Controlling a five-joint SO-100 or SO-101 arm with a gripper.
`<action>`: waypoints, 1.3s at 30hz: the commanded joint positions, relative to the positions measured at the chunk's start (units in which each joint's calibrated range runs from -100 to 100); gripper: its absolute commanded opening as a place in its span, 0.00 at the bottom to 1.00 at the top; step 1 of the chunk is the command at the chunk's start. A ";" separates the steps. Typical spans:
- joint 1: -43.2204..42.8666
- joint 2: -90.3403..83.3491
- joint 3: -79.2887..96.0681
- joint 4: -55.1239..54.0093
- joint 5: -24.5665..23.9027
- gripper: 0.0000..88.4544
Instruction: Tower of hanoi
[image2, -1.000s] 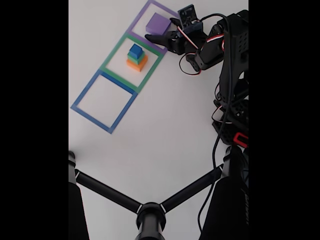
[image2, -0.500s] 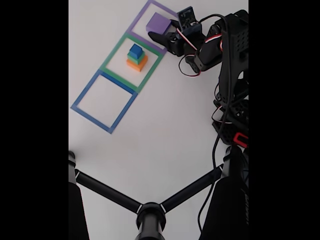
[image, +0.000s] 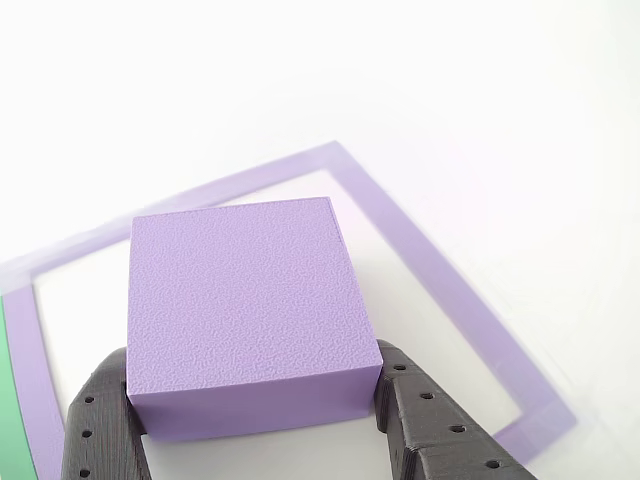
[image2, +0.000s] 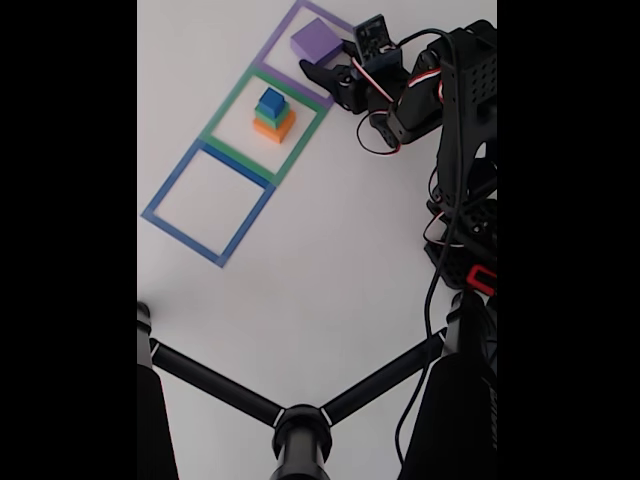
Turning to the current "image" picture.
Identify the large purple block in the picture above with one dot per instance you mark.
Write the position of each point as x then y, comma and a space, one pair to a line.
240, 310

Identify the green tape square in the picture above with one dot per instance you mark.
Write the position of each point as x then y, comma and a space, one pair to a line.
12, 400

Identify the purple tape square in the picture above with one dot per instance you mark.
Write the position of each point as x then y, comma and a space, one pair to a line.
425, 280

